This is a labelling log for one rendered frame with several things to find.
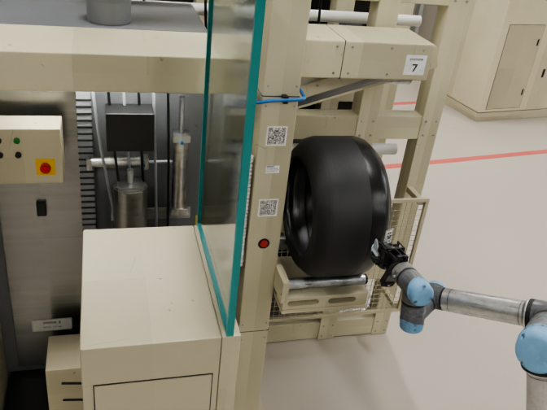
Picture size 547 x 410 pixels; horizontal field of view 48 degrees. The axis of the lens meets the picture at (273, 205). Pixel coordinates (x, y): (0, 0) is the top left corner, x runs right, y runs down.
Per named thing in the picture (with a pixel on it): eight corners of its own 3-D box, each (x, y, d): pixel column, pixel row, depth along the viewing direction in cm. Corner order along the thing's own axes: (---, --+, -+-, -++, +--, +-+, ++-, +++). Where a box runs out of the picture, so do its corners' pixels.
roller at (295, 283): (285, 291, 240) (286, 280, 239) (282, 288, 244) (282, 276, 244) (368, 285, 249) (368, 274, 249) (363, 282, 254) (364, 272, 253)
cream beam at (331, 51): (282, 78, 232) (286, 38, 224) (266, 58, 253) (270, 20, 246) (427, 81, 248) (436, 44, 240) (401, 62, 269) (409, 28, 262)
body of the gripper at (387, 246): (398, 239, 206) (414, 256, 196) (394, 262, 210) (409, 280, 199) (377, 240, 204) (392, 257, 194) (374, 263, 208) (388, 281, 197)
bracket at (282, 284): (280, 303, 239) (283, 283, 234) (257, 246, 272) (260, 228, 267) (288, 303, 240) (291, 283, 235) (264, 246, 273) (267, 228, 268)
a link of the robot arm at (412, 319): (432, 322, 197) (435, 293, 193) (416, 339, 189) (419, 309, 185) (409, 314, 202) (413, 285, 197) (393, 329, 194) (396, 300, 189)
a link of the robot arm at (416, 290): (410, 311, 184) (413, 286, 181) (394, 292, 194) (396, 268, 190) (434, 307, 186) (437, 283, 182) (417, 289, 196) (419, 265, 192)
